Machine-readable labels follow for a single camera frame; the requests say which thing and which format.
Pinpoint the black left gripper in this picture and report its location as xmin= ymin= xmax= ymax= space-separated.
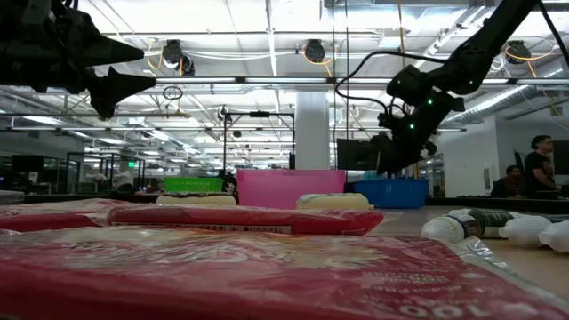
xmin=0 ymin=0 xmax=157 ymax=121

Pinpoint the white glue bottle green label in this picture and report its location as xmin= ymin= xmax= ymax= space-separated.
xmin=448 ymin=207 xmax=525 ymax=239
xmin=537 ymin=219 xmax=569 ymax=253
xmin=420 ymin=214 xmax=485 ymax=244
xmin=497 ymin=214 xmax=553 ymax=248

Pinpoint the red popcorn packet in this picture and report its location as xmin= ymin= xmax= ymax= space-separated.
xmin=0 ymin=225 xmax=569 ymax=320
xmin=106 ymin=203 xmax=387 ymax=236
xmin=0 ymin=197 xmax=134 ymax=233

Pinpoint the blue plastic basket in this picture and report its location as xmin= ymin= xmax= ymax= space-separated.
xmin=353 ymin=177 xmax=430 ymax=210

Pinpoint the black monitor on stand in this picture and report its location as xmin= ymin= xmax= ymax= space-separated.
xmin=336 ymin=138 xmax=380 ymax=172

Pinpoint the white building column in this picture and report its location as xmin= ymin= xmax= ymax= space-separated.
xmin=294 ymin=91 xmax=332 ymax=171

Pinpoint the person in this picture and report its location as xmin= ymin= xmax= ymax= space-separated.
xmin=490 ymin=164 xmax=530 ymax=199
xmin=524 ymin=134 xmax=559 ymax=199

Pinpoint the pink plastic bin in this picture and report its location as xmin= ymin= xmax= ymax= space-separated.
xmin=236 ymin=169 xmax=347 ymax=210

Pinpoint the small black monitor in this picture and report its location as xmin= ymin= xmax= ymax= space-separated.
xmin=11 ymin=154 xmax=45 ymax=173

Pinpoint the green plastic basket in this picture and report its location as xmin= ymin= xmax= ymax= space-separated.
xmin=164 ymin=177 xmax=225 ymax=195

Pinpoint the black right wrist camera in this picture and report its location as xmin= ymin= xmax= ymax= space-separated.
xmin=377 ymin=111 xmax=404 ymax=134

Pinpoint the black hanging cable loop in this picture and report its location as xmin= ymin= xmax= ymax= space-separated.
xmin=162 ymin=84 xmax=184 ymax=101

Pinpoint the black ceiling cord reel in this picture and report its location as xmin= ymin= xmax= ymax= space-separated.
xmin=161 ymin=38 xmax=184 ymax=68
xmin=505 ymin=39 xmax=533 ymax=66
xmin=303 ymin=38 xmax=327 ymax=64

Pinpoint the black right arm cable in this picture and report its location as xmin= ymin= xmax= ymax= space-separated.
xmin=333 ymin=50 xmax=448 ymax=112

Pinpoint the black aluminium table frame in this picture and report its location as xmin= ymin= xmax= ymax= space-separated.
xmin=21 ymin=191 xmax=569 ymax=209

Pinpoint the black frame stand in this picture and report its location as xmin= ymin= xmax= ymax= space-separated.
xmin=220 ymin=109 xmax=297 ymax=172

